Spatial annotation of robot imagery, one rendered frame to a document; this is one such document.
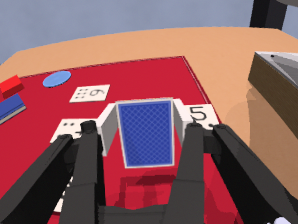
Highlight blue book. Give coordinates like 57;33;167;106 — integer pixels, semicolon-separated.
0;93;27;125

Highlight red rectangular box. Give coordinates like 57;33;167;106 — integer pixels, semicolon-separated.
0;75;24;98

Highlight blue round disc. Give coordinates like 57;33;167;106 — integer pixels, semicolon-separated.
43;71;71;88

